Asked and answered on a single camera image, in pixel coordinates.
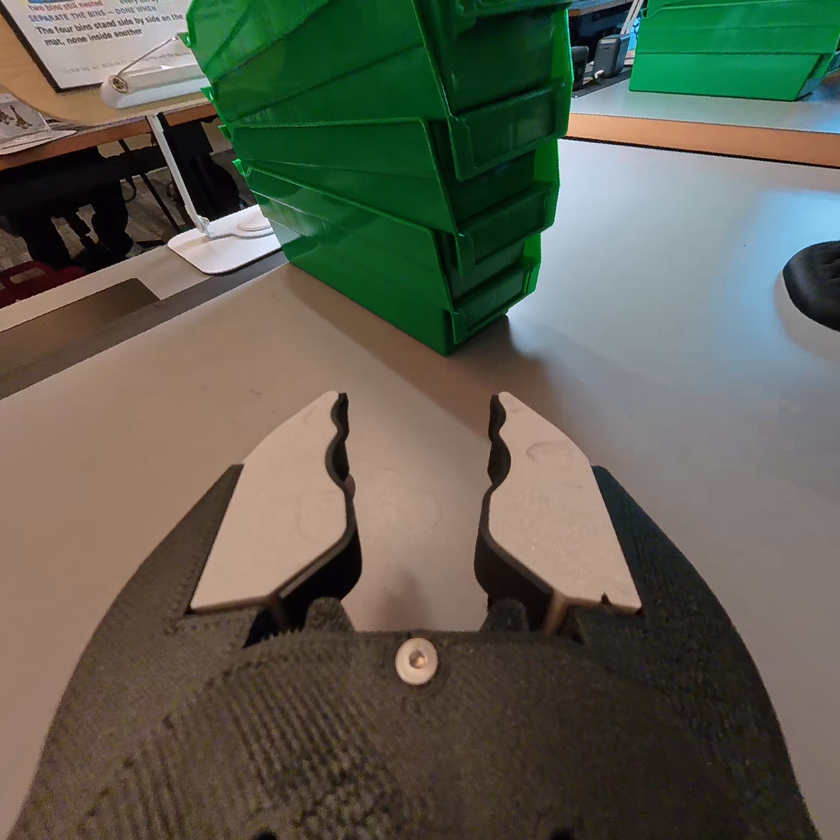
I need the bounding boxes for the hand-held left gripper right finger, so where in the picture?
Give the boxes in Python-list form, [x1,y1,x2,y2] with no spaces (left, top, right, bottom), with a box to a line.
[472,391,643,634]

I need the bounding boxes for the wooden clipboard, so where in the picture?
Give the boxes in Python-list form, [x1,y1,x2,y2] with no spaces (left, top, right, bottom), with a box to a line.
[0,0,221,127]

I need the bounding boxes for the red bag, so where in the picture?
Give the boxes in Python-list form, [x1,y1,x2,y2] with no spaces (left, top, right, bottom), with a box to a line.
[0,261,84,308]

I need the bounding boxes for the grey desk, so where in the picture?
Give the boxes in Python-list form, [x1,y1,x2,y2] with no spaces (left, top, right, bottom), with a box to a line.
[0,138,840,840]

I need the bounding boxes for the printed picture card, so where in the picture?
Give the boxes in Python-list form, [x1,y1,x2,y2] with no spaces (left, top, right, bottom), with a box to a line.
[0,92,48,142]

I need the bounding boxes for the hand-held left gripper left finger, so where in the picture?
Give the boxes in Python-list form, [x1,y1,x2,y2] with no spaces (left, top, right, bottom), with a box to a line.
[189,391,364,631]

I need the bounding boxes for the printed instruction sheet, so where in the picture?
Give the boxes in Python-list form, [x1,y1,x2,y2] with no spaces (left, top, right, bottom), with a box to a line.
[10,0,198,93]

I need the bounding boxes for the brown long table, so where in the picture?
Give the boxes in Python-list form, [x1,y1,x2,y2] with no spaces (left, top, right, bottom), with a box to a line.
[0,105,221,173]

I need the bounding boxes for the nested green bin stack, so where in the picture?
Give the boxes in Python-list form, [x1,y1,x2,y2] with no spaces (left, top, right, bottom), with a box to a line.
[628,0,840,101]

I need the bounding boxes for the green plastic bin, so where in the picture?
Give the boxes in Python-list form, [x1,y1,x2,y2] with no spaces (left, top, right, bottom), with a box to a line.
[200,46,571,183]
[235,164,544,357]
[218,117,560,278]
[185,0,575,122]

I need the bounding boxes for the black round cushion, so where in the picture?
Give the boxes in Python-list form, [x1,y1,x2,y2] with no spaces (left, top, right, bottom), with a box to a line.
[783,239,840,324]

